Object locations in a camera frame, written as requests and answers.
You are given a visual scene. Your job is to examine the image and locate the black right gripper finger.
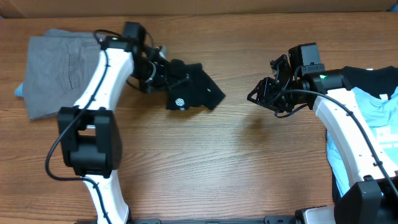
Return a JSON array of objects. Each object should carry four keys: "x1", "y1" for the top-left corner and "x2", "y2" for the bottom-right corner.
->
[
  {"x1": 270, "y1": 54, "x2": 292, "y2": 84},
  {"x1": 247, "y1": 77, "x2": 280, "y2": 110}
]

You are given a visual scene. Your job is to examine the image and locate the black t-shirt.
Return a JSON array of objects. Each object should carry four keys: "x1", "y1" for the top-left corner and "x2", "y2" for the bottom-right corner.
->
[{"x1": 166, "y1": 59, "x2": 225, "y2": 110}]

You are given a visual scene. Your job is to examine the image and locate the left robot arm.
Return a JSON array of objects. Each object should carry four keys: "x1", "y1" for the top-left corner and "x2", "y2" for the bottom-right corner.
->
[{"x1": 45, "y1": 22, "x2": 168, "y2": 223}]

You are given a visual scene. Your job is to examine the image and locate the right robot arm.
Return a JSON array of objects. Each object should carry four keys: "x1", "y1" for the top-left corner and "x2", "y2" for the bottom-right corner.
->
[{"x1": 248, "y1": 43, "x2": 397, "y2": 223}]

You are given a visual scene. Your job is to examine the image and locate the folded grey trousers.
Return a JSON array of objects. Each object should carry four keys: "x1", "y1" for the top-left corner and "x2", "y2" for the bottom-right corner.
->
[{"x1": 21, "y1": 29, "x2": 100, "y2": 120}]

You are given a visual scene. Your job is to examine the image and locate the light blue printed t-shirt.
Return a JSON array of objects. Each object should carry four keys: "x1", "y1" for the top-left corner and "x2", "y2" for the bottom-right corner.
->
[{"x1": 325, "y1": 85, "x2": 398, "y2": 197}]

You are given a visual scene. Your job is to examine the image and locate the black garment under pile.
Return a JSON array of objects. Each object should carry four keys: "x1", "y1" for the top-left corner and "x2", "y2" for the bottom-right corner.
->
[{"x1": 326, "y1": 66, "x2": 397, "y2": 202}]

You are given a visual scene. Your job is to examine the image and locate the light blue folded cloth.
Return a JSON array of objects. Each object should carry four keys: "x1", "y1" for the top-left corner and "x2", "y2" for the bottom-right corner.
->
[{"x1": 14, "y1": 83, "x2": 24, "y2": 98}]

